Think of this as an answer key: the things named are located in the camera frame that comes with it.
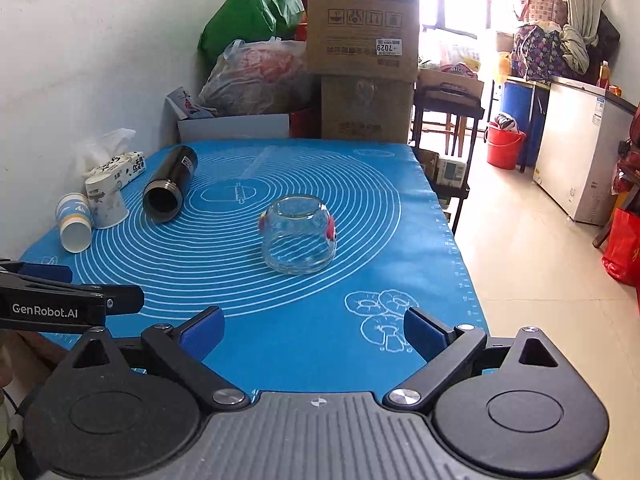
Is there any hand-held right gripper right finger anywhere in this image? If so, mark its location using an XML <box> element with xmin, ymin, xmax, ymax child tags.
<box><xmin>381</xmin><ymin>306</ymin><xmax>562</xmax><ymax>414</ymax></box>

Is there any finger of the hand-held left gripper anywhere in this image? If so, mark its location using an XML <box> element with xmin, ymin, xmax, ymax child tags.
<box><xmin>0</xmin><ymin>259</ymin><xmax>74</xmax><ymax>286</ymax></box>
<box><xmin>0</xmin><ymin>271</ymin><xmax>146</xmax><ymax>317</ymax></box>

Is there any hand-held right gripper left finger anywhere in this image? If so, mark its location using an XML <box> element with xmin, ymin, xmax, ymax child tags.
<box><xmin>69</xmin><ymin>305</ymin><xmax>252</xmax><ymax>416</ymax></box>

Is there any clear glass cup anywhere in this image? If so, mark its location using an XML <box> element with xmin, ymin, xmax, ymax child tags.
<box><xmin>258</xmin><ymin>194</ymin><xmax>337</xmax><ymax>275</ymax></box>

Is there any white blue paper cup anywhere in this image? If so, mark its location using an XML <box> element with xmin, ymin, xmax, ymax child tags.
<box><xmin>54</xmin><ymin>192</ymin><xmax>94</xmax><ymax>254</ymax></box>

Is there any white patterned paper cup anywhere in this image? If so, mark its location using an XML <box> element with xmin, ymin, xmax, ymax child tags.
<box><xmin>84</xmin><ymin>172</ymin><xmax>130</xmax><ymax>230</ymax></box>

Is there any blue silicone baking mat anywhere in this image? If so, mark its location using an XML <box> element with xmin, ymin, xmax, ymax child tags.
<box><xmin>19</xmin><ymin>139</ymin><xmax>492</xmax><ymax>397</ymax></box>

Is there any black thermos flask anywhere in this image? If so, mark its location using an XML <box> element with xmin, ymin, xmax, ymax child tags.
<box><xmin>142</xmin><ymin>144</ymin><xmax>200</xmax><ymax>221</ymax></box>

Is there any tissue pack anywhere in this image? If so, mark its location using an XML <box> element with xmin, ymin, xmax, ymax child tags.
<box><xmin>75</xmin><ymin>128</ymin><xmax>147</xmax><ymax>182</ymax></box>

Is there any white electronic device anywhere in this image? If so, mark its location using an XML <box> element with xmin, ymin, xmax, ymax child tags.
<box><xmin>435</xmin><ymin>157</ymin><xmax>469</xmax><ymax>189</ymax></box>

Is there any red plastic bucket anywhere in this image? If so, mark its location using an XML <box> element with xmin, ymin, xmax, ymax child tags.
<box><xmin>485</xmin><ymin>121</ymin><xmax>527</xmax><ymax>170</ymax></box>

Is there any white flat box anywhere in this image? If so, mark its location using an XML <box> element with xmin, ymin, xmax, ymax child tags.
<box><xmin>177</xmin><ymin>112</ymin><xmax>291</xmax><ymax>144</ymax></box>

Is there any white paper booklet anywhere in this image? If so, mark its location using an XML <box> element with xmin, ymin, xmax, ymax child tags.
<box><xmin>164</xmin><ymin>87</ymin><xmax>217</xmax><ymax>121</ymax></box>

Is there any dark wooden chair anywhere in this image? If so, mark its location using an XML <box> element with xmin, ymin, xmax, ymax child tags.
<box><xmin>409</xmin><ymin>89</ymin><xmax>486</xmax><ymax>162</ymax></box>

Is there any red shopping bag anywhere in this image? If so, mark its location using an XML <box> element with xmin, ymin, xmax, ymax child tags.
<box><xmin>601</xmin><ymin>207</ymin><xmax>640</xmax><ymax>287</ymax></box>

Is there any small cardboard box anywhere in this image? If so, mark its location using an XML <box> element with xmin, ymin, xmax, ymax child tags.
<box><xmin>320</xmin><ymin>73</ymin><xmax>416</xmax><ymax>144</ymax></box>

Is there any white chest freezer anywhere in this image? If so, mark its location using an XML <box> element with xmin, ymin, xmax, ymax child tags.
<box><xmin>532</xmin><ymin>75</ymin><xmax>639</xmax><ymax>225</ymax></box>

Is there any blue plastic barrel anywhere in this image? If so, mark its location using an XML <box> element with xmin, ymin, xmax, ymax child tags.
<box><xmin>501</xmin><ymin>76</ymin><xmax>551</xmax><ymax>169</ymax></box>

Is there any open cardboard box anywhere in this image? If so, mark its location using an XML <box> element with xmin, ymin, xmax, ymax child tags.
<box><xmin>417</xmin><ymin>66</ymin><xmax>485</xmax><ymax>104</ymax></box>

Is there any clear plastic bag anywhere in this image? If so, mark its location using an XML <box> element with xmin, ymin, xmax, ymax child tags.
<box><xmin>198</xmin><ymin>37</ymin><xmax>321</xmax><ymax>116</ymax></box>

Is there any purple floral bag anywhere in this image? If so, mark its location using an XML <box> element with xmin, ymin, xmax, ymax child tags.
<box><xmin>510</xmin><ymin>22</ymin><xmax>577</xmax><ymax>84</ymax></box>

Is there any green plastic bag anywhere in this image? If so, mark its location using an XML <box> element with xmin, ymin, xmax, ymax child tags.
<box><xmin>198</xmin><ymin>0</ymin><xmax>306</xmax><ymax>69</ymax></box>

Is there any large cardboard box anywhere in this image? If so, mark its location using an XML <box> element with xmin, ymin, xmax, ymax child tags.
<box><xmin>305</xmin><ymin>0</ymin><xmax>420</xmax><ymax>83</ymax></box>

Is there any grey cloth bundle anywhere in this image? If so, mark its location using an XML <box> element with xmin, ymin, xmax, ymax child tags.
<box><xmin>559</xmin><ymin>24</ymin><xmax>591</xmax><ymax>74</ymax></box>

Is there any black garment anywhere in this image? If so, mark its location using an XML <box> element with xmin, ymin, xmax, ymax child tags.
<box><xmin>584</xmin><ymin>9</ymin><xmax>621</xmax><ymax>82</ymax></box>

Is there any plaid storage bag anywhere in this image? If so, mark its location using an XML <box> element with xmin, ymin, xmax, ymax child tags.
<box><xmin>517</xmin><ymin>0</ymin><xmax>569</xmax><ymax>26</ymax></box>

